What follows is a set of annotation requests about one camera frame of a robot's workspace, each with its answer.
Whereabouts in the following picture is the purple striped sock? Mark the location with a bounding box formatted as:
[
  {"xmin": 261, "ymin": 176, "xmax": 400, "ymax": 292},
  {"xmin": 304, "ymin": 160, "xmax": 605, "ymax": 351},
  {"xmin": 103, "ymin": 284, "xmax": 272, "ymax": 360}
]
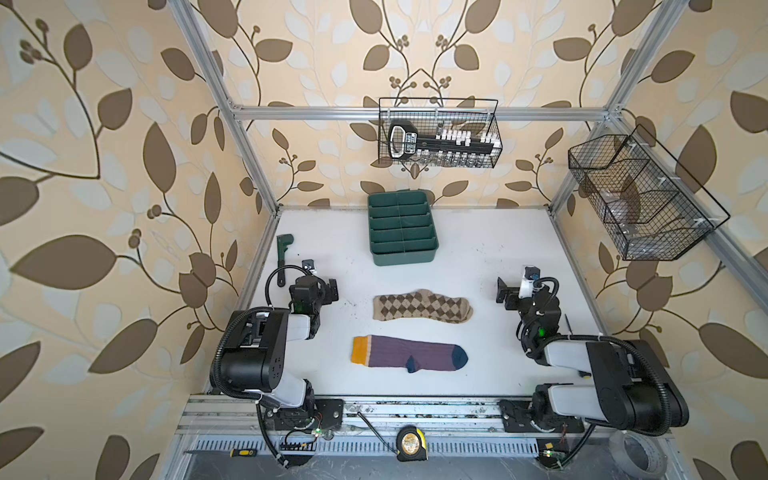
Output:
[{"xmin": 350, "ymin": 335, "xmax": 469, "ymax": 373}]

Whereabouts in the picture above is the green divided organizer tray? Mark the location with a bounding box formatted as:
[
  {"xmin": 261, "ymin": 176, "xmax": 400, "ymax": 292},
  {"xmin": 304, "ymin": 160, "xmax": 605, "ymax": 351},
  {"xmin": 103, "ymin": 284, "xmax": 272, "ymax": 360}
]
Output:
[{"xmin": 367, "ymin": 190, "xmax": 439, "ymax": 267}]

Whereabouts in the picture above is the brown argyle sock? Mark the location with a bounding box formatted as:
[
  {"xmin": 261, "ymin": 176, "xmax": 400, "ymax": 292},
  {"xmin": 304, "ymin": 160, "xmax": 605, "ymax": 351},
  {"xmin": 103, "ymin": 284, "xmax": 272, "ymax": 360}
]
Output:
[{"xmin": 373, "ymin": 289, "xmax": 474, "ymax": 324}]

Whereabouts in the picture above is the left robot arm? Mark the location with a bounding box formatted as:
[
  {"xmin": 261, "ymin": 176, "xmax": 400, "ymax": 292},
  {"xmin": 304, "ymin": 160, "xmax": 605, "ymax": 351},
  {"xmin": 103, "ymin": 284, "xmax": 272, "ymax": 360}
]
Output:
[{"xmin": 210, "ymin": 259, "xmax": 339, "ymax": 420}]

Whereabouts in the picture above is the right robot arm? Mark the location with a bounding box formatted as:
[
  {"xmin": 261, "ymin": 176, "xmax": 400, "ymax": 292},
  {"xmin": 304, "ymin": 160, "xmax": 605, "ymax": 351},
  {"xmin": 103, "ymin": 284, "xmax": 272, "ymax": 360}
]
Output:
[{"xmin": 496, "ymin": 269, "xmax": 690, "ymax": 436}]

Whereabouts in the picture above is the clear tape roll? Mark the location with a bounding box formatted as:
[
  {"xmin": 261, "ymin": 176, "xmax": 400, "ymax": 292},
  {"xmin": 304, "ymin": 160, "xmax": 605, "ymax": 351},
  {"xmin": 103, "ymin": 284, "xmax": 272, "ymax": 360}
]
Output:
[{"xmin": 608, "ymin": 431, "xmax": 668, "ymax": 479}]

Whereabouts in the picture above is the yellow black screwdriver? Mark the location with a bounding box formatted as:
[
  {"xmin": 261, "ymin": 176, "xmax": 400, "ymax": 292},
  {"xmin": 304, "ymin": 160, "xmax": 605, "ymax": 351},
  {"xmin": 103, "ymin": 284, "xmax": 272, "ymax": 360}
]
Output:
[{"xmin": 184, "ymin": 449, "xmax": 258, "ymax": 458}]

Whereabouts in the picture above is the yellow black tape measure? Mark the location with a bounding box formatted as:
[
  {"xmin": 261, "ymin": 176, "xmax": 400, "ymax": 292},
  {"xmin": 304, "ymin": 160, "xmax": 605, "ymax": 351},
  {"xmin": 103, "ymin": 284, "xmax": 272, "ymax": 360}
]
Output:
[{"xmin": 395, "ymin": 425, "xmax": 428, "ymax": 462}]

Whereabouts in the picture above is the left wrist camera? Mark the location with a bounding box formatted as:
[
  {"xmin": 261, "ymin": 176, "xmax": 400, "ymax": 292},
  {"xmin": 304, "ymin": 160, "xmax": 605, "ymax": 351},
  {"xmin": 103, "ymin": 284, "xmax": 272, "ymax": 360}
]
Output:
[{"xmin": 301, "ymin": 259, "xmax": 316, "ymax": 272}]

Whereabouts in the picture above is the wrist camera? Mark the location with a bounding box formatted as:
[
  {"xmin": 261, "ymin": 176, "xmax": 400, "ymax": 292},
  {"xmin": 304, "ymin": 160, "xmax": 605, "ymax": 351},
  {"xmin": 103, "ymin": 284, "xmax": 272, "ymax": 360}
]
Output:
[
  {"xmin": 518, "ymin": 266, "xmax": 541, "ymax": 299},
  {"xmin": 301, "ymin": 259, "xmax": 316, "ymax": 272}
]

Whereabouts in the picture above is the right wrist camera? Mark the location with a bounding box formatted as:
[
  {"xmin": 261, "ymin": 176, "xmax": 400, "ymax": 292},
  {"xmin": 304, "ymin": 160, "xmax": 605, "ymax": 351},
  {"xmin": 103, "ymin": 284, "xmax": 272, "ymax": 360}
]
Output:
[{"xmin": 518, "ymin": 266, "xmax": 541, "ymax": 299}]

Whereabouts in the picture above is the green handled tool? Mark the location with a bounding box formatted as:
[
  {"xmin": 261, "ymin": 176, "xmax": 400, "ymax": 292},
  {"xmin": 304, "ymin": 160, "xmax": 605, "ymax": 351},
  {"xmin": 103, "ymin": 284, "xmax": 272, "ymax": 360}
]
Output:
[{"xmin": 276, "ymin": 234, "xmax": 294, "ymax": 287}]

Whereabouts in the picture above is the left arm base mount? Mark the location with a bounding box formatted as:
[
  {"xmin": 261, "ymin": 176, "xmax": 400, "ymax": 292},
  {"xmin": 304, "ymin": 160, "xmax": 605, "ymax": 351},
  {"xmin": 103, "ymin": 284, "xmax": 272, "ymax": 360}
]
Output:
[{"xmin": 257, "ymin": 398, "xmax": 345, "ymax": 469}]

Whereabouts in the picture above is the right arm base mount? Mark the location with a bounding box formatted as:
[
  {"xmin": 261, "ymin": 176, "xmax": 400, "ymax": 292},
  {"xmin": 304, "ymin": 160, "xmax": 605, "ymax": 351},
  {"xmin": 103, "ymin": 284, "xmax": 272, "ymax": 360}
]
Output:
[{"xmin": 498, "ymin": 395, "xmax": 593, "ymax": 470}]

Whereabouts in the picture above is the aluminium frame rail front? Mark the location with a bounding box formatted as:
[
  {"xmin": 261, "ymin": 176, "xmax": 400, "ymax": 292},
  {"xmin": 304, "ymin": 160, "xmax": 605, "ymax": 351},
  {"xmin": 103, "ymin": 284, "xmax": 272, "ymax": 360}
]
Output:
[{"xmin": 176, "ymin": 395, "xmax": 539, "ymax": 458}]

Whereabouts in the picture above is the wire basket right wall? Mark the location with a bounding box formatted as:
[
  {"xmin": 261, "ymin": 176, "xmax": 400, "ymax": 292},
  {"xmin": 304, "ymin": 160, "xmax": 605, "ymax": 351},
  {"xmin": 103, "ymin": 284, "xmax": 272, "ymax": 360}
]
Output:
[{"xmin": 568, "ymin": 124, "xmax": 731, "ymax": 261}]

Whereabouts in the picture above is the wire basket wall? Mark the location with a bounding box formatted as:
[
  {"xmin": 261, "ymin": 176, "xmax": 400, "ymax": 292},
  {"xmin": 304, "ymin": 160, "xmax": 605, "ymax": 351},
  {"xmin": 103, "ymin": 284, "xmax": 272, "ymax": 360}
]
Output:
[
  {"xmin": 568, "ymin": 124, "xmax": 731, "ymax": 261},
  {"xmin": 377, "ymin": 96, "xmax": 503, "ymax": 170}
]

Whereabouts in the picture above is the black socket set rail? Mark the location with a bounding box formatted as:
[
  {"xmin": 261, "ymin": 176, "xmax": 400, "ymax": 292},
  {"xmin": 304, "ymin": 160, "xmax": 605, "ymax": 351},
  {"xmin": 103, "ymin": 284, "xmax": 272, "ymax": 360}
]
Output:
[{"xmin": 384, "ymin": 119, "xmax": 503, "ymax": 162}]

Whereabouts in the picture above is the wire basket back wall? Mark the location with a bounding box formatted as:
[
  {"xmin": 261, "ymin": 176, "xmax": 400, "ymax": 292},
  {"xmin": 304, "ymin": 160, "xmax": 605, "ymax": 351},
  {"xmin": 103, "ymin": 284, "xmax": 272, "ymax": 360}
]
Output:
[{"xmin": 377, "ymin": 96, "xmax": 503, "ymax": 170}]

